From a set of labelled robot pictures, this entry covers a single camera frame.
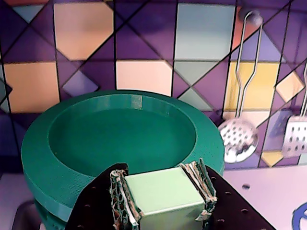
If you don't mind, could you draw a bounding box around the metal slotted skimmer spoon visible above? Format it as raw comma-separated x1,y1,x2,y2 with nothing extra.
217,11,262,164

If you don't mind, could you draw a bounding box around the metal slotted spatula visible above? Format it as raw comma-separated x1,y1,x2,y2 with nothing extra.
281,63,307,159

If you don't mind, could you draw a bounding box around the grey sink basin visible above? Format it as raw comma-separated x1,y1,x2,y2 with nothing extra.
0,200,45,230

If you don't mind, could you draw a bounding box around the light green lid block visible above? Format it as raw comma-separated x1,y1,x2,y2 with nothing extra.
124,167,206,230

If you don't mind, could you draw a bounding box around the dark green round recipient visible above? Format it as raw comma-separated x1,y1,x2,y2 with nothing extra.
21,89,225,230

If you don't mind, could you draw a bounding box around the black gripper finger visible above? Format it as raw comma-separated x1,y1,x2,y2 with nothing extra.
66,162,142,230
180,159,276,230

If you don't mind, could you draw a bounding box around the round wall hook knob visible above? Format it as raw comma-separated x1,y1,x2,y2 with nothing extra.
238,10,264,26

